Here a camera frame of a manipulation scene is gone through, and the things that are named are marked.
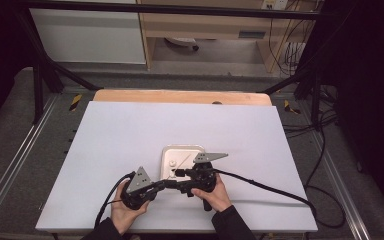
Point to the yellow black floor tape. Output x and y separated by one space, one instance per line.
75 102
290 107

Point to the white table board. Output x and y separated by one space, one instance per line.
130 133

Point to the white cabinet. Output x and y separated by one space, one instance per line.
86 36

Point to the office chair base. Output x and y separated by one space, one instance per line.
181 41

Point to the light wooden table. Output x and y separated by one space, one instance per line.
180 96

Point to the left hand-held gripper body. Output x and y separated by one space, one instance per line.
139 186

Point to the white wall socket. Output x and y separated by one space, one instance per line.
275 4

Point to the black metal frame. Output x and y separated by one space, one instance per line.
166 9

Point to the white square tray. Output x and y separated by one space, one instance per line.
180 151

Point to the person's right hand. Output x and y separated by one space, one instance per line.
218 198

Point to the thin pale stick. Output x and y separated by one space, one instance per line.
184 161

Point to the light wooden desk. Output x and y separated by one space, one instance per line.
206 23

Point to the aluminium floor rail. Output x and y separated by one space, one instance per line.
16 163
343 193

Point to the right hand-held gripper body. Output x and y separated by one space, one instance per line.
205 178

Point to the person's left hand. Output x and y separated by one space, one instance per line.
123 216

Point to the small white bead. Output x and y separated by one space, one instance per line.
172 163
172 173

